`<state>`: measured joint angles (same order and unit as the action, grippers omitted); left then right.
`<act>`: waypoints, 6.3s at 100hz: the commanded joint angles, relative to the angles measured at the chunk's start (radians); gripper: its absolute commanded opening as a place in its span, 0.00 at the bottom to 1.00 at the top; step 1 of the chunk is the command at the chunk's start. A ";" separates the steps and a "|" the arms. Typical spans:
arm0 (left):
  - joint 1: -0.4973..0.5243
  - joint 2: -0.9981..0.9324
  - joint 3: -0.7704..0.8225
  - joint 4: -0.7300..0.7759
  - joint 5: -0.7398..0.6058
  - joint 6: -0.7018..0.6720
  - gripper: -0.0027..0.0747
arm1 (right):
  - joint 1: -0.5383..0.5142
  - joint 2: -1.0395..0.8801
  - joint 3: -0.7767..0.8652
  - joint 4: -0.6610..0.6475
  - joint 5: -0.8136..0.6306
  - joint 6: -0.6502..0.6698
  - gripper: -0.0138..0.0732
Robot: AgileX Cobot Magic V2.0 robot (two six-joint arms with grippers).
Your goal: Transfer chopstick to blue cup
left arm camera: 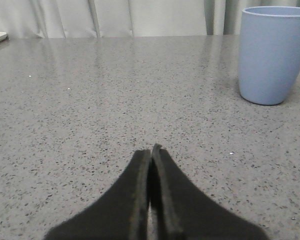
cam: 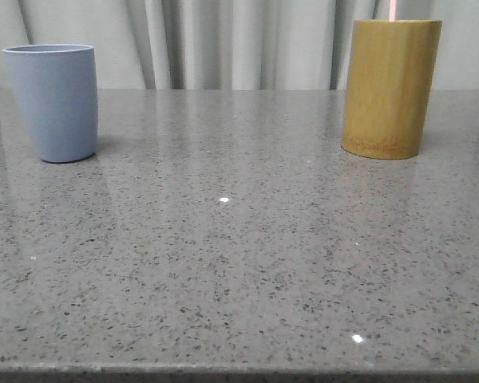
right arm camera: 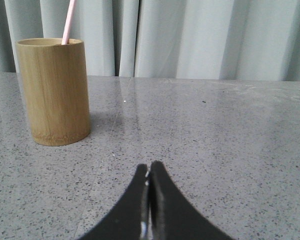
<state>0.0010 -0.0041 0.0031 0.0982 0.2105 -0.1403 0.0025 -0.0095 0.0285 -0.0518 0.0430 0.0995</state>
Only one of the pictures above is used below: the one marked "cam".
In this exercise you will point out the blue plastic cup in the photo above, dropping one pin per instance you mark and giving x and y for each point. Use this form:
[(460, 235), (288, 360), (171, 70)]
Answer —
[(56, 90)]

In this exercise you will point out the bamboo cylinder holder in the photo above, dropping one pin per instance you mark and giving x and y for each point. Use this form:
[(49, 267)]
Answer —
[(388, 87)]

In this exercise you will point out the grey curtain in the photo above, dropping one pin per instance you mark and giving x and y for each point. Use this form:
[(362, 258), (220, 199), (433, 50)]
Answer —
[(287, 45)]

